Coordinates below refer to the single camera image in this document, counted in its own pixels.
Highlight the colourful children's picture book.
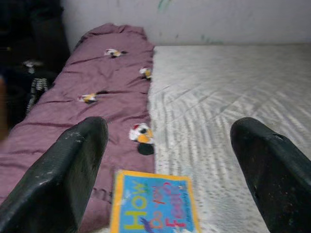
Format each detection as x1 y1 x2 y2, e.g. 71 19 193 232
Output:
109 169 202 233

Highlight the black white patterned cloth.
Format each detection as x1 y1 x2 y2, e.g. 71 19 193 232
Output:
25 77 51 115

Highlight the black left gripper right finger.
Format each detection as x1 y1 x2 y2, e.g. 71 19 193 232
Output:
229 117 311 233

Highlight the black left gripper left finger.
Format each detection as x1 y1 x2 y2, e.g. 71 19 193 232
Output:
0 116 109 233

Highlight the white quilted mattress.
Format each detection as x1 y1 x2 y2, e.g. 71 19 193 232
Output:
147 43 311 233

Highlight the dark black furniture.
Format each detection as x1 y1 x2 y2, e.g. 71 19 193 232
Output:
0 0 71 132

